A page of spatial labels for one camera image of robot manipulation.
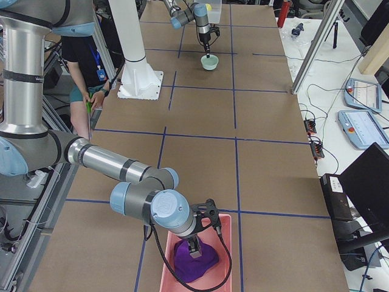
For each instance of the black tripod stand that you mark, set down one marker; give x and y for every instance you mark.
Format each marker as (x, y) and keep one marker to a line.
(334, 28)

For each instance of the clear plastic storage box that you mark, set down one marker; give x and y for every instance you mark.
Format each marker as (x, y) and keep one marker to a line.
(214, 14)

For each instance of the purple cloth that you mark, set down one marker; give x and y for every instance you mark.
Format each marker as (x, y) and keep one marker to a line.
(189, 269)

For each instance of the orange black power strip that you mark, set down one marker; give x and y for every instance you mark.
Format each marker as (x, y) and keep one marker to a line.
(315, 143)

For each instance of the aluminium frame post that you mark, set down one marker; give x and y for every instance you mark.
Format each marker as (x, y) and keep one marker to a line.
(324, 27)

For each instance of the black monitor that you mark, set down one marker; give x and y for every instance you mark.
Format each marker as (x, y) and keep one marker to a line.
(365, 182)

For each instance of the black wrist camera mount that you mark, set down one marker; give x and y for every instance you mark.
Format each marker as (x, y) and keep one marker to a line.
(206, 210)

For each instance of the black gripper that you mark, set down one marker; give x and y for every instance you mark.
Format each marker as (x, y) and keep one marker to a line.
(204, 37)
(192, 241)

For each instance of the wooden beam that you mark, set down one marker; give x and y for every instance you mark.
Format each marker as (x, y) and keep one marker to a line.
(376, 56)

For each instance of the red cylinder bottle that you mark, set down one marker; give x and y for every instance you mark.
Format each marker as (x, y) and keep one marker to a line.
(283, 13)

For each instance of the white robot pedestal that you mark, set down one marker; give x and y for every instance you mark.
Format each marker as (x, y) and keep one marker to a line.
(139, 80)

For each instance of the upper teach pendant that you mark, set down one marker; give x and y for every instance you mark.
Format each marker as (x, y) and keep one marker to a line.
(363, 95)

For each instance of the teach pendant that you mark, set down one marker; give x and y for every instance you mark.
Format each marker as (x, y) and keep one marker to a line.
(363, 95)
(362, 128)

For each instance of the black blue handheld tool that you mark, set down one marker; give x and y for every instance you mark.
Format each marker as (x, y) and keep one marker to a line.
(296, 31)

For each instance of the lower teach pendant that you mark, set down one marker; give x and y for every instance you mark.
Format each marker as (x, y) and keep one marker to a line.
(362, 128)

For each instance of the black computer box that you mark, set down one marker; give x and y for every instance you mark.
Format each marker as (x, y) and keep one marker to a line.
(335, 198)

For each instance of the mint green bowl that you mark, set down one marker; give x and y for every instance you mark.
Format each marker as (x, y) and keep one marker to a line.
(209, 62)

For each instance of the green handled grabber stick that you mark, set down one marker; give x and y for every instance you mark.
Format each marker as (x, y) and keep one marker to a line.
(89, 110)

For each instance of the seated person in black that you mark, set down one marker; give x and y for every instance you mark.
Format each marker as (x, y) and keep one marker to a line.
(90, 77)

